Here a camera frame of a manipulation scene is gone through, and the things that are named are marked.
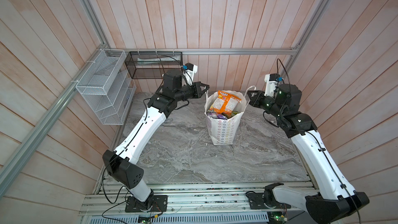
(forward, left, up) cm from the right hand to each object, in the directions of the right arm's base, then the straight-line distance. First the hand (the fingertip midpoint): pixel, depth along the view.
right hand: (246, 90), depth 68 cm
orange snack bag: (+3, +8, -11) cm, 14 cm away
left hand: (0, +17, +1) cm, 17 cm away
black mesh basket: (+40, +55, -13) cm, 69 cm away
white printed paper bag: (-10, +10, -18) cm, 23 cm away
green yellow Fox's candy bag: (0, +4, -17) cm, 18 cm away
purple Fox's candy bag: (-5, +15, -11) cm, 19 cm away
